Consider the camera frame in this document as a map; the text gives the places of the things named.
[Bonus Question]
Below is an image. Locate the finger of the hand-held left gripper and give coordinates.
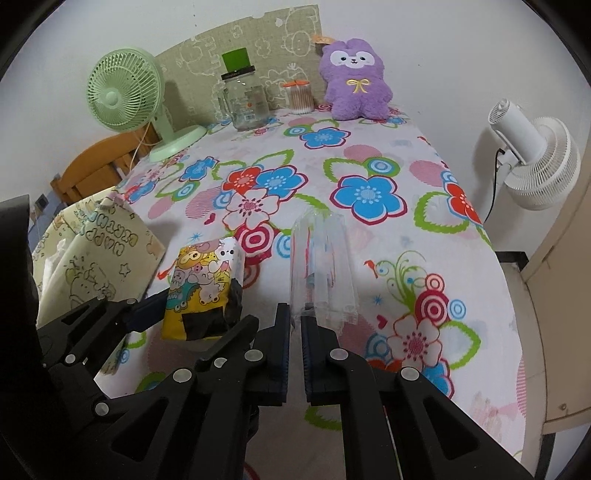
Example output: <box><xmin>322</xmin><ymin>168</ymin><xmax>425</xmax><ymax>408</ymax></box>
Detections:
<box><xmin>37</xmin><ymin>291</ymin><xmax>170</xmax><ymax>425</ymax></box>
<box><xmin>195</xmin><ymin>316</ymin><xmax>260</xmax><ymax>374</ymax></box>

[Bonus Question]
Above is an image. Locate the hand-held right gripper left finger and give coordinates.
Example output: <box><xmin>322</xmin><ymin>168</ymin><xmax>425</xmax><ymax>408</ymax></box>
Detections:
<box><xmin>69</xmin><ymin>302</ymin><xmax>293</xmax><ymax>480</ymax></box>

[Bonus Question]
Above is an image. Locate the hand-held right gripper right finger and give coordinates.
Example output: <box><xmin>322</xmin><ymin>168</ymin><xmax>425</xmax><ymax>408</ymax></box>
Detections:
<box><xmin>300</xmin><ymin>315</ymin><xmax>534</xmax><ymax>480</ymax></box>

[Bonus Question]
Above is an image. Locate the yellow cartoon tissue packet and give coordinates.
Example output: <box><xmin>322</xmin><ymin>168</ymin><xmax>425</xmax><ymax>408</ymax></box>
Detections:
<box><xmin>161</xmin><ymin>236</ymin><xmax>245</xmax><ymax>342</ymax></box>

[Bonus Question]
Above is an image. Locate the yellow fabric storage box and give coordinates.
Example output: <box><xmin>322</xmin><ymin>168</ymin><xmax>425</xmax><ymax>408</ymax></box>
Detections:
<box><xmin>30</xmin><ymin>190</ymin><xmax>164</xmax><ymax>377</ymax></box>

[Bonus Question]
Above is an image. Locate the clear plastic package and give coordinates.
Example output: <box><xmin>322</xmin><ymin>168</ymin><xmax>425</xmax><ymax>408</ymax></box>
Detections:
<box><xmin>288</xmin><ymin>207</ymin><xmax>360</xmax><ymax>329</ymax></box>

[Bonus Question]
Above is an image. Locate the green table fan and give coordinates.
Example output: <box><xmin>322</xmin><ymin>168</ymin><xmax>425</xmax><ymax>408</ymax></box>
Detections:
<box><xmin>88</xmin><ymin>47</ymin><xmax>208</xmax><ymax>163</ymax></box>

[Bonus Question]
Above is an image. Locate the glass jar with green lid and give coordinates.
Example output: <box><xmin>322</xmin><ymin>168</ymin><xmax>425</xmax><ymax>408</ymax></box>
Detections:
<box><xmin>217</xmin><ymin>47</ymin><xmax>271</xmax><ymax>131</ymax></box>

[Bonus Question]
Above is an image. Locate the cotton swab container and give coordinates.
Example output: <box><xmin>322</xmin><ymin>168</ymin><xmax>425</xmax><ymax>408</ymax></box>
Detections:
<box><xmin>283</xmin><ymin>78</ymin><xmax>315</xmax><ymax>115</ymax></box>

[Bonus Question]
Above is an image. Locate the beige door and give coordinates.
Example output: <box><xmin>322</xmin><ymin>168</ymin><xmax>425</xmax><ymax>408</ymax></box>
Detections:
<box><xmin>519</xmin><ymin>171</ymin><xmax>591</xmax><ymax>437</ymax></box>

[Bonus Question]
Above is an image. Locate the green patterned board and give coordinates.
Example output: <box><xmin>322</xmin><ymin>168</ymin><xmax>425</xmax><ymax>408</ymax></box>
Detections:
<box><xmin>154</xmin><ymin>4</ymin><xmax>322</xmax><ymax>127</ymax></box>

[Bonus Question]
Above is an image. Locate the purple plush bunny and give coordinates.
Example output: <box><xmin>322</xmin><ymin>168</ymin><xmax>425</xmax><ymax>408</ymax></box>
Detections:
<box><xmin>311</xmin><ymin>34</ymin><xmax>394</xmax><ymax>121</ymax></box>

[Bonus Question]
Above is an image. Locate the white fan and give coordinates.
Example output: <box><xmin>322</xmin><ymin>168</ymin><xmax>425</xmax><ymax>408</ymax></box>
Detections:
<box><xmin>488</xmin><ymin>98</ymin><xmax>581</xmax><ymax>210</ymax></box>

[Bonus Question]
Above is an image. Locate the black fan cable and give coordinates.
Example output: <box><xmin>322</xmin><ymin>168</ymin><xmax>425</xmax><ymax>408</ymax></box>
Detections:
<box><xmin>488</xmin><ymin>148</ymin><xmax>504</xmax><ymax>227</ymax></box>

